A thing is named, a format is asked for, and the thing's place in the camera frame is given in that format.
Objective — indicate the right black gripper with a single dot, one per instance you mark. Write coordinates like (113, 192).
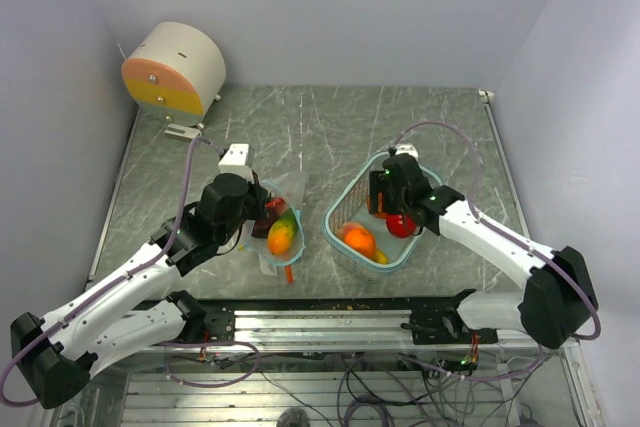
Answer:
(380, 183)

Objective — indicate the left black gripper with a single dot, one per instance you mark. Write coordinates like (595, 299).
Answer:
(258, 195)

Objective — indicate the watermelon slice toy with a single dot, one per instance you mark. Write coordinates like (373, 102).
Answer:
(276, 206)

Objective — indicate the light blue plastic basket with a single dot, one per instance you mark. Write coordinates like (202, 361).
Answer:
(350, 206)

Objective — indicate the green yellow toy mango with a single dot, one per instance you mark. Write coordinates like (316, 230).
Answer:
(283, 233)

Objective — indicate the clear zip top bag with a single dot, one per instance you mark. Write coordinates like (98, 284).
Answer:
(291, 187)

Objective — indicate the orange toy fruit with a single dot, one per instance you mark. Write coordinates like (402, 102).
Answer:
(361, 241)

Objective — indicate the pink toy peach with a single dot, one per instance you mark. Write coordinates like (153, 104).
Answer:
(346, 228)

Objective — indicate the yellow toy lemon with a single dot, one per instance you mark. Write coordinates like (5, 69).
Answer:
(380, 258)

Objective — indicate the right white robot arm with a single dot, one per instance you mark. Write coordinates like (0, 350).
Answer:
(556, 295)

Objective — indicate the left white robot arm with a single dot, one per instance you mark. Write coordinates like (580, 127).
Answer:
(60, 352)

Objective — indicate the round cream drawer box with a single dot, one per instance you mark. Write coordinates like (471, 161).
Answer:
(175, 74)

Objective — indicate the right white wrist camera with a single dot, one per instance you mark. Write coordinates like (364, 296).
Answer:
(408, 149)

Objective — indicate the small white wall clip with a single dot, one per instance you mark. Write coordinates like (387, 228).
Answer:
(487, 96)

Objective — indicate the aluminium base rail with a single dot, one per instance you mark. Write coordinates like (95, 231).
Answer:
(319, 330)

